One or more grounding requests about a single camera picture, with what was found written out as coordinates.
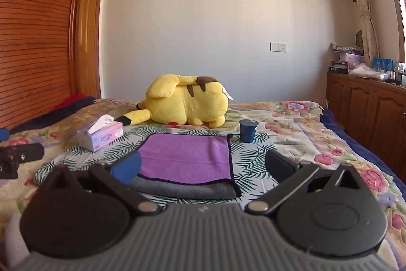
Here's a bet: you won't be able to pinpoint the red blanket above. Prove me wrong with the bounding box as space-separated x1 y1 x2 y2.
52 92 96 111

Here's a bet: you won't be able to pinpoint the wooden slatted wardrobe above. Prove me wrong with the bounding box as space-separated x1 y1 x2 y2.
0 0 92 130

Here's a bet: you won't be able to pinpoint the small bottles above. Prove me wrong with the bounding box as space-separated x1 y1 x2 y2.
387 62 406 85

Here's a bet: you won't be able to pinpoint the wooden door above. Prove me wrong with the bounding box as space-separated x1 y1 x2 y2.
74 0 106 99

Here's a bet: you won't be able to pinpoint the grey towel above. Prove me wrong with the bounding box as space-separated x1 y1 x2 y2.
128 174 242 200

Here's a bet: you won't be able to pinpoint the wooden window frame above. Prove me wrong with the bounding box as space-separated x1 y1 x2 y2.
377 0 406 66

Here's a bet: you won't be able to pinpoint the patterned curtain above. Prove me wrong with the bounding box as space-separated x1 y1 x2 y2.
336 0 380 66

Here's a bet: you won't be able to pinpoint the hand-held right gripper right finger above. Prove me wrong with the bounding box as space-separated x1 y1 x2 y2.
245 150 362 214

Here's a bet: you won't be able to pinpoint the yellow plush toy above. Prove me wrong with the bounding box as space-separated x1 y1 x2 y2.
116 75 233 129

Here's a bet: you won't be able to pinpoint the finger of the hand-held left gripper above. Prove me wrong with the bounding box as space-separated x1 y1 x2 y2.
0 142 45 179

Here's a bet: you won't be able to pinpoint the dark blue cup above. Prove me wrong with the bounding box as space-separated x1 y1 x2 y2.
239 119 258 144

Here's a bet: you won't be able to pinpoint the tissue box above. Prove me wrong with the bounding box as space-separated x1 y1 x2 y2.
77 115 124 152

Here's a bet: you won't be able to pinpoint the leaf print cloth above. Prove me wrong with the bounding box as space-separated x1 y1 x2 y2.
33 125 286 206

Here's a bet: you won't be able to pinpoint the purple towel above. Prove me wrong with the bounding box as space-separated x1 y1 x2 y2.
136 133 242 198

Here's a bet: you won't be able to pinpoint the stack of boxes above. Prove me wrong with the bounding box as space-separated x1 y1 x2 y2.
329 42 365 74

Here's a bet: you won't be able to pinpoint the white plastic bag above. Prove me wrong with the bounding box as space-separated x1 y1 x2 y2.
349 63 387 80

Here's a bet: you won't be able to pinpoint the wooden cabinet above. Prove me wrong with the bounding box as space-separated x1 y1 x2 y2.
326 72 406 170

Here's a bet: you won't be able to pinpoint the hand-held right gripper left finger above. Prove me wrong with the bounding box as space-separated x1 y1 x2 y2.
41 150 162 216

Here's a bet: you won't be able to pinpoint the blue boxes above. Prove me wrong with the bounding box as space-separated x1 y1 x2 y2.
373 57 394 72

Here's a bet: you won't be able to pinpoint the dark blue bed sheet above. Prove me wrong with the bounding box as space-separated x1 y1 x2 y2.
320 106 406 194

